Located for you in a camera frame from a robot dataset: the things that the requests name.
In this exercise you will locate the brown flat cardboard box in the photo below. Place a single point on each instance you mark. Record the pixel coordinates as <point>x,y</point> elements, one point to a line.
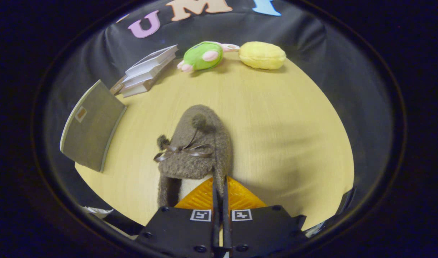
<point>117,87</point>

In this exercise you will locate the grey fabric storage box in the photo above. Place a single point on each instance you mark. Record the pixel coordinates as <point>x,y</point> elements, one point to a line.
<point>91,129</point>

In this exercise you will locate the brown fuzzy shoe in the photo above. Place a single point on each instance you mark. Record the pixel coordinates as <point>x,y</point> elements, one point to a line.
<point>190,168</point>

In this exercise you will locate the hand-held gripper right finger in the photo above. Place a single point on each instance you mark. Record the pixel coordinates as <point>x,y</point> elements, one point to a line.
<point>226,204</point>

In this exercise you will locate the black backdrop cloth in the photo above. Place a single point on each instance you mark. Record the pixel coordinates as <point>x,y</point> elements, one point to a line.
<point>312,43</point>

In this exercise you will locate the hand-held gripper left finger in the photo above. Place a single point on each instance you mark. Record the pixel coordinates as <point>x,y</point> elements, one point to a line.
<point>216,204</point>

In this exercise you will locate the green and pink plush toy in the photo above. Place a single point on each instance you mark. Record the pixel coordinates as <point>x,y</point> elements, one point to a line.
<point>199,55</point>

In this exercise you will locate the yellow plush toy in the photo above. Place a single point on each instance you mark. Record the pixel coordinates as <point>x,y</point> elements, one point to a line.
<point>262,55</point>

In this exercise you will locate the black flat panel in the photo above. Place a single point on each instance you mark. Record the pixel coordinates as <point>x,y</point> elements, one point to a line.
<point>348,200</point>

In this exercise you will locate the tan spine book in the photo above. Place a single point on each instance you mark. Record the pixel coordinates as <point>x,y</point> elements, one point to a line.
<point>136,89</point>

